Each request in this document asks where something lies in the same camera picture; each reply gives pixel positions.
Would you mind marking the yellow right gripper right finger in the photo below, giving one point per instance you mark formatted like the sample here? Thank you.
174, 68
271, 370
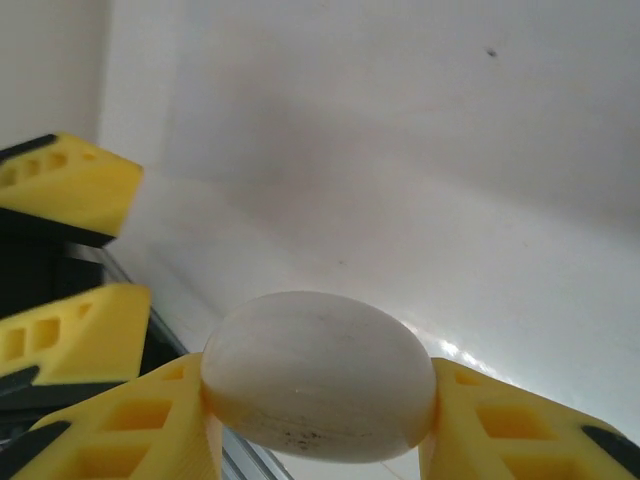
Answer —
520, 430

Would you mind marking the white earbuds charging case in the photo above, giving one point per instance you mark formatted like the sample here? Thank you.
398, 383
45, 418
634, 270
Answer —
320, 370

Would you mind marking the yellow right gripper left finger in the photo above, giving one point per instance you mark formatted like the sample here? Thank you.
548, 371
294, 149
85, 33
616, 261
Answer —
115, 425

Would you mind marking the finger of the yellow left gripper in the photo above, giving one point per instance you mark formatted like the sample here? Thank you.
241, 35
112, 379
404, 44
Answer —
75, 187
85, 335

